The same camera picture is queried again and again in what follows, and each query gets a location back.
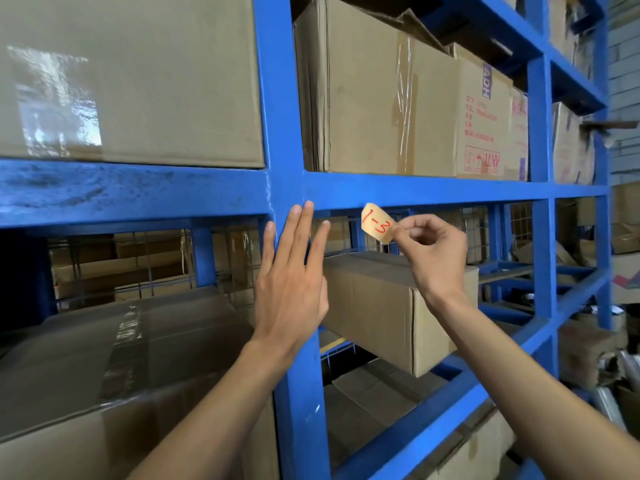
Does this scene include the red printed cardboard box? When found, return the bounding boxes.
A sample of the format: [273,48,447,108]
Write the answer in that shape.
[447,43,515,181]

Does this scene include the person's left hand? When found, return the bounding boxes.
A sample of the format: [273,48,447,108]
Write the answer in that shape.
[249,199,333,367]

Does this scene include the blue metal shelf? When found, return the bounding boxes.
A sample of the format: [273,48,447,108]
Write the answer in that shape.
[0,0,613,480]

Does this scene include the person's right hand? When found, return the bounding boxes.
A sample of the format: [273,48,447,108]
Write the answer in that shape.
[389,213,470,308]

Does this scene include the orange label sticker 1-3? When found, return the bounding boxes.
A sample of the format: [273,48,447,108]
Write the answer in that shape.
[361,202,399,245]

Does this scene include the person's left forearm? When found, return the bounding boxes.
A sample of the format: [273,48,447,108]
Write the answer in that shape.
[127,339,296,480]

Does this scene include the person's right forearm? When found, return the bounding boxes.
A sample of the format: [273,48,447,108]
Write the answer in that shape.
[432,289,640,480]

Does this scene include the pink printed cardboard box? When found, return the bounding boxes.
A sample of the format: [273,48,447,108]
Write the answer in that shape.
[509,87,530,181]

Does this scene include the pile of open brown cartons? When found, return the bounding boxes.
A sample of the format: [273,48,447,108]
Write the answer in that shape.
[557,182,640,445]

